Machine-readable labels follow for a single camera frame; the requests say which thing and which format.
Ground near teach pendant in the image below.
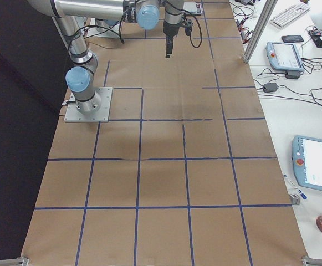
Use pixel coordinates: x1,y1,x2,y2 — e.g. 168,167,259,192
292,135,322,191

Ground black smartphone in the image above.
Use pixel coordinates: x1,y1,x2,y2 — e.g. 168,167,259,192
281,35,304,43

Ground white keyboard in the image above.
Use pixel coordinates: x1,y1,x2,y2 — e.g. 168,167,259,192
269,3,310,29

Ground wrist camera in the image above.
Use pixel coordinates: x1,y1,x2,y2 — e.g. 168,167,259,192
183,18,193,37

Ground silver kitchen scale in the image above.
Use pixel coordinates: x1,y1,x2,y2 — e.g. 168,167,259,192
183,1,203,16

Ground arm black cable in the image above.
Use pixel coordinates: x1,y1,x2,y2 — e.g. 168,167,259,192
69,7,203,48

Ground teach pendant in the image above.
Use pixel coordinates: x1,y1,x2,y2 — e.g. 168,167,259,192
292,135,322,191
265,42,304,72

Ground black power adapter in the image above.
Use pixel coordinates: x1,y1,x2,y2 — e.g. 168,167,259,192
262,83,278,93

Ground far teach pendant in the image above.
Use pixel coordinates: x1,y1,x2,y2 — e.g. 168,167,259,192
265,42,304,72

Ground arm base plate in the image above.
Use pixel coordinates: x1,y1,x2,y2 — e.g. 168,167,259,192
64,87,113,122
87,18,120,39

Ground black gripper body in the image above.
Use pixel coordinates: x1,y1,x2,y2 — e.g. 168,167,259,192
163,23,179,55

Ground aluminium frame post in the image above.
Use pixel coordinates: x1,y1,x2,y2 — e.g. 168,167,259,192
242,0,277,63

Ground brown paper table cover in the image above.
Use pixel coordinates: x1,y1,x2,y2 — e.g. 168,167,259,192
22,1,306,265

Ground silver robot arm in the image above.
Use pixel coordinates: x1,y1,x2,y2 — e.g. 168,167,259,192
29,1,191,122

